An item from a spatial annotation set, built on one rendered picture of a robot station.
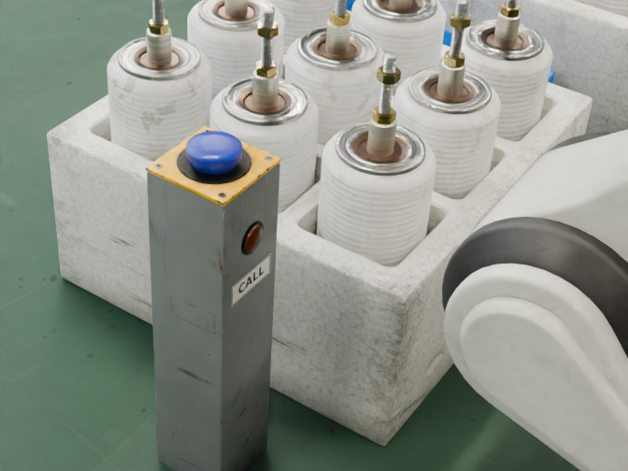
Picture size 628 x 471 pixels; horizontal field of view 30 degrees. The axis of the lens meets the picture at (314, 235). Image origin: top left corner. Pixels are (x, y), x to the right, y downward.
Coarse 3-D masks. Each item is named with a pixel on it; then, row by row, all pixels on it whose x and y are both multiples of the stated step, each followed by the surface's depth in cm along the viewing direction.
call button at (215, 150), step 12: (204, 132) 84; (216, 132) 84; (192, 144) 83; (204, 144) 83; (216, 144) 83; (228, 144) 83; (240, 144) 83; (192, 156) 82; (204, 156) 82; (216, 156) 82; (228, 156) 82; (240, 156) 83; (204, 168) 82; (216, 168) 82; (228, 168) 83
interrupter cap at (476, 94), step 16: (416, 80) 106; (432, 80) 107; (464, 80) 107; (480, 80) 107; (416, 96) 104; (432, 96) 104; (464, 96) 105; (480, 96) 105; (448, 112) 103; (464, 112) 103
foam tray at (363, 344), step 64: (64, 128) 110; (576, 128) 119; (64, 192) 113; (128, 192) 107; (64, 256) 118; (128, 256) 112; (320, 256) 98; (448, 256) 99; (320, 320) 101; (384, 320) 96; (320, 384) 106; (384, 384) 101
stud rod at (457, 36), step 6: (462, 0) 100; (456, 6) 100; (462, 6) 100; (456, 12) 101; (462, 12) 100; (462, 18) 101; (456, 30) 101; (462, 30) 101; (456, 36) 102; (462, 36) 102; (456, 42) 102; (462, 42) 102; (450, 48) 103; (456, 48) 102; (450, 54) 103; (456, 54) 103
